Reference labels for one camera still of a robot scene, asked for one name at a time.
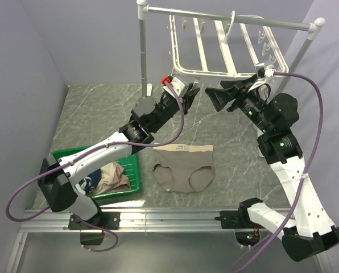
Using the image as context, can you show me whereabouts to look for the beige pink underwear pile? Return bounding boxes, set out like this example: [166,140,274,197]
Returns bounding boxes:
[93,162,131,196]

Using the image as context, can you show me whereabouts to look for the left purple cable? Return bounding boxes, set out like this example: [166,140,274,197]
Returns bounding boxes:
[5,82,185,253]

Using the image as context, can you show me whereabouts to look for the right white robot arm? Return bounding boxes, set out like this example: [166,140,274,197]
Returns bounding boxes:
[205,80,339,262]

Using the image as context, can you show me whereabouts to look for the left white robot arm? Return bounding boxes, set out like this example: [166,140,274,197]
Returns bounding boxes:
[38,82,200,229]

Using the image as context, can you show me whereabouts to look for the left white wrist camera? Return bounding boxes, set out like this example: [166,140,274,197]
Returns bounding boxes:
[162,75,189,98]

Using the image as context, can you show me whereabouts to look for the aluminium rail base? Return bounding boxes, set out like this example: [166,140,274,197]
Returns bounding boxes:
[4,205,329,273]

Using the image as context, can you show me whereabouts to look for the white clip drying hanger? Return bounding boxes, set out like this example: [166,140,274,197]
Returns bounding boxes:
[169,9,289,80]

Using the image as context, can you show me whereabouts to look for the grey white garment rack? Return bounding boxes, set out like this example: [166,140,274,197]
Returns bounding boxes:
[136,0,326,157]

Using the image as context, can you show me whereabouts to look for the taupe beige underwear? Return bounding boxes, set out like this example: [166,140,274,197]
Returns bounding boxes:
[153,144,215,193]

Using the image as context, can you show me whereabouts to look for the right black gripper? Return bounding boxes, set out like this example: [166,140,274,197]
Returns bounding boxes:
[204,73,273,133]

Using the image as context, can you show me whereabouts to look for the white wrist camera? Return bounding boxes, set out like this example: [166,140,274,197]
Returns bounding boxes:
[251,63,276,90]
[162,75,189,98]

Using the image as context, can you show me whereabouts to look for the navy white underwear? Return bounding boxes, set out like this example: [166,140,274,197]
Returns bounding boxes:
[75,169,101,196]

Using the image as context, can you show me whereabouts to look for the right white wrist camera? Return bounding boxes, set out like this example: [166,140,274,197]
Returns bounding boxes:
[251,63,276,90]

